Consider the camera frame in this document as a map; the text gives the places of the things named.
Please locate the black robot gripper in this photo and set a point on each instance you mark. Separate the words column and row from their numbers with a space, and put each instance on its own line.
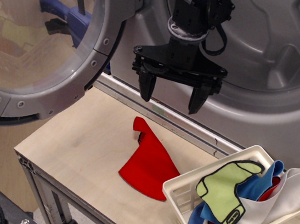
column 179, row 62

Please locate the cream plastic laundry basket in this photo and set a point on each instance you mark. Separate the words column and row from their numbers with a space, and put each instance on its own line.
column 180, row 191

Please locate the light green cloth garment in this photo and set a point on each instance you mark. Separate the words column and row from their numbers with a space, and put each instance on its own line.
column 219, row 189

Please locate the blue cloth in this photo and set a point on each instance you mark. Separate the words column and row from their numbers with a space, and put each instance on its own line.
column 248, row 191

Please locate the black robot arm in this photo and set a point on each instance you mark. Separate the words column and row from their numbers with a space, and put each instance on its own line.
column 195, row 28

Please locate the red cloth on table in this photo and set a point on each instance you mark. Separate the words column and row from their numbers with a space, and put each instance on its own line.
column 150, row 166

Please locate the grey round washer door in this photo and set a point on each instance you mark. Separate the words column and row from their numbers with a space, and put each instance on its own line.
column 40, row 74

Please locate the light grey cloth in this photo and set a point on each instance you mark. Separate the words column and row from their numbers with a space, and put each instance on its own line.
column 285, row 199

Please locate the aluminium table frame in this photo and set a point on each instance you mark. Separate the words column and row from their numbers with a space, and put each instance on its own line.
column 72, row 162

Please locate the blue clamp handle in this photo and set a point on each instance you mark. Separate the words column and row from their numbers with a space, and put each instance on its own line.
column 69, row 21

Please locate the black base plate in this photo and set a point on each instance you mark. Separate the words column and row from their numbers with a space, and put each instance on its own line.
column 13, row 213

